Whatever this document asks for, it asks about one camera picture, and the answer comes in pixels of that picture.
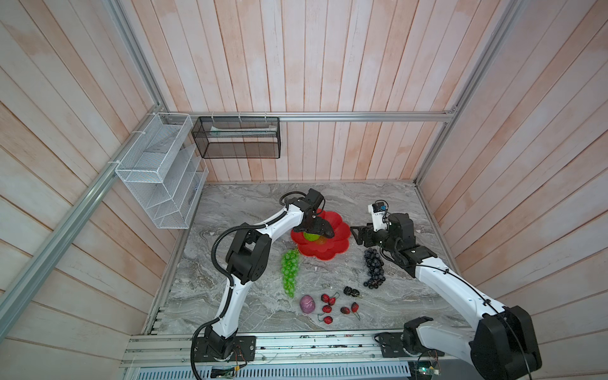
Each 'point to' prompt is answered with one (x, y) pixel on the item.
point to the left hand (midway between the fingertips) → (313, 232)
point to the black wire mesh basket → (238, 137)
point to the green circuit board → (223, 372)
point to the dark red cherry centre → (344, 309)
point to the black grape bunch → (374, 265)
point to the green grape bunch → (290, 267)
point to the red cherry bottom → (327, 319)
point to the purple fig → (307, 304)
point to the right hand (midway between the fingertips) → (359, 225)
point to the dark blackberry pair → (351, 291)
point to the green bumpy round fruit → (311, 237)
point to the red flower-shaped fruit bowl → (324, 248)
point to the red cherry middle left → (327, 309)
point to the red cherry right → (355, 308)
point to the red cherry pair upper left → (326, 298)
